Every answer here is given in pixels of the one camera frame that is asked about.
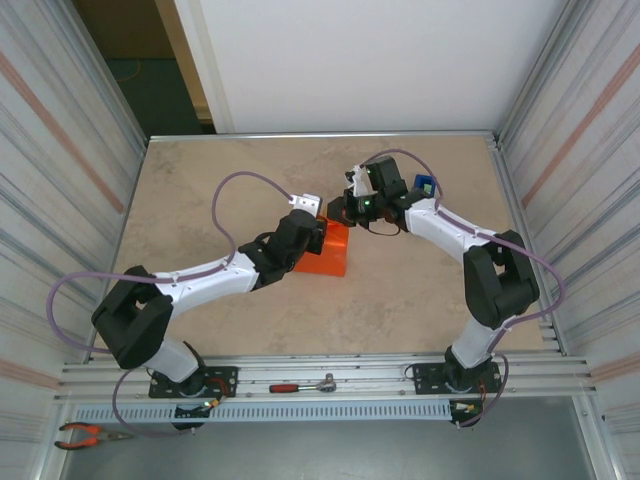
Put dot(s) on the orange wrapping paper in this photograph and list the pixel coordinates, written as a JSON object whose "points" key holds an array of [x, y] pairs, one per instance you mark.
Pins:
{"points": [[330, 255]]}

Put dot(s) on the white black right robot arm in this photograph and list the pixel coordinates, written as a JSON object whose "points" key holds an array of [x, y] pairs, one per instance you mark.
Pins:
{"points": [[500, 285]]}

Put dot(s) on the blue tape dispenser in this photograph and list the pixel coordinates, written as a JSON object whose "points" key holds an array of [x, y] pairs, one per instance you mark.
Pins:
{"points": [[420, 180]]}

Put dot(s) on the black connector module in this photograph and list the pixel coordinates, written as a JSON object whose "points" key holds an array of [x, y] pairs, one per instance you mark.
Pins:
{"points": [[460, 410], [187, 412]]}

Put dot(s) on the corrugated translucent side panel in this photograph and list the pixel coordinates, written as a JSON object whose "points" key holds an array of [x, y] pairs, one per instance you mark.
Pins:
{"points": [[600, 200], [50, 200]]}

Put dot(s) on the aluminium table frame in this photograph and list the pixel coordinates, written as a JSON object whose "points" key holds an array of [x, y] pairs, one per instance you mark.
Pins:
{"points": [[350, 367]]}

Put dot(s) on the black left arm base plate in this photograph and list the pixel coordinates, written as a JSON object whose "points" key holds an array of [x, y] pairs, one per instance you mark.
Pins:
{"points": [[225, 372]]}

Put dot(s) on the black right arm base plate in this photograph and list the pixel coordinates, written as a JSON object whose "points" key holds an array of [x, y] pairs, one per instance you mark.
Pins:
{"points": [[425, 372]]}

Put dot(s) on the white door frame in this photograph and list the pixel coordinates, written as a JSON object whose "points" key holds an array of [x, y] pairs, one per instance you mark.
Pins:
{"points": [[202, 60]]}

